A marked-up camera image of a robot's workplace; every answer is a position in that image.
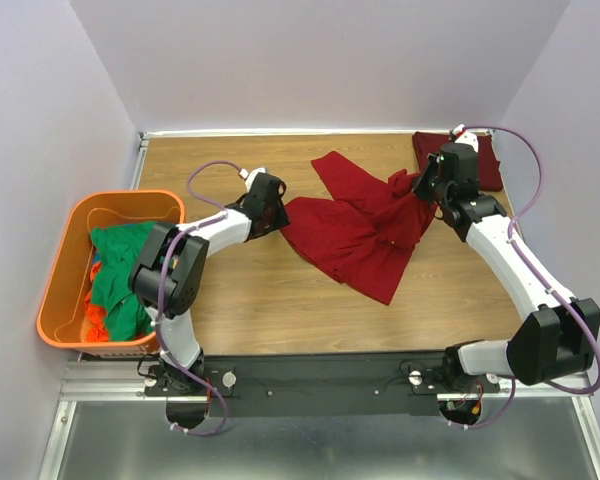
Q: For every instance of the green t shirt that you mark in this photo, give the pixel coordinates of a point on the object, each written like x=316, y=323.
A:
x=118, y=248

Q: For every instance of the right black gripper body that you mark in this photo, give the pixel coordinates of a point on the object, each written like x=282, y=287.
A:
x=425, y=187

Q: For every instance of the orange plastic basket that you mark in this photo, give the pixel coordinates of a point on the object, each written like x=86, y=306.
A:
x=62, y=321

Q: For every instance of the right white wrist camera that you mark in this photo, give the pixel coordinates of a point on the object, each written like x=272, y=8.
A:
x=461, y=134

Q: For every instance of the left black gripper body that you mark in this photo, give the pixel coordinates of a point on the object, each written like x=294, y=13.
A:
x=277, y=216

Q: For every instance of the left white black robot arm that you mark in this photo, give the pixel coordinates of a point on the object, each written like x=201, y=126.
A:
x=168, y=272

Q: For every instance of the orange t shirt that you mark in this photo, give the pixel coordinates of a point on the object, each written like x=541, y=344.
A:
x=95, y=315

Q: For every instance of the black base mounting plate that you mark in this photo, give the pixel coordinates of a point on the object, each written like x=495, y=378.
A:
x=368, y=383

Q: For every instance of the folded dark red t shirt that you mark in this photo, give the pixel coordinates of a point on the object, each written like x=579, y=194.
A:
x=488, y=165

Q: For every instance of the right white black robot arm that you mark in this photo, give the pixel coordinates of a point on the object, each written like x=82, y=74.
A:
x=556, y=343

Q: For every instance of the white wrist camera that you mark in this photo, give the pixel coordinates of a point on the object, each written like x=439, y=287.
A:
x=248, y=177
x=461, y=134

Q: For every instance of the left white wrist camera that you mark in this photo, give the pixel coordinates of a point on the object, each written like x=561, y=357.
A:
x=248, y=177

